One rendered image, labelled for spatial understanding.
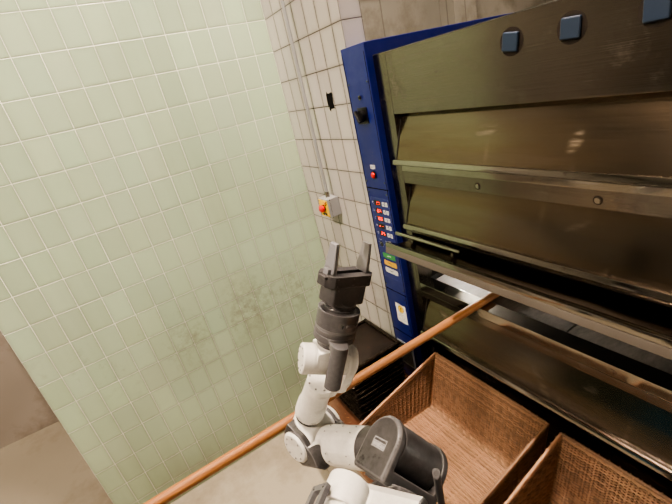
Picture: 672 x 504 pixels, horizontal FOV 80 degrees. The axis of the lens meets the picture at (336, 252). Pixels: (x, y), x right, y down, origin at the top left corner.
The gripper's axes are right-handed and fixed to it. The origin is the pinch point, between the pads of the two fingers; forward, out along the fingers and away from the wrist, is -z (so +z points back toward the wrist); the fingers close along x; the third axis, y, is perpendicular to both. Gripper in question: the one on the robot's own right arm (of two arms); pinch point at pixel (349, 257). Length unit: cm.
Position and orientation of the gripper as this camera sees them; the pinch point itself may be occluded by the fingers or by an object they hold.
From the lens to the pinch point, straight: 79.2
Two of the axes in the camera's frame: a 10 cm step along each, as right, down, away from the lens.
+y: -5.9, -3.1, 7.4
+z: -1.7, 9.5, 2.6
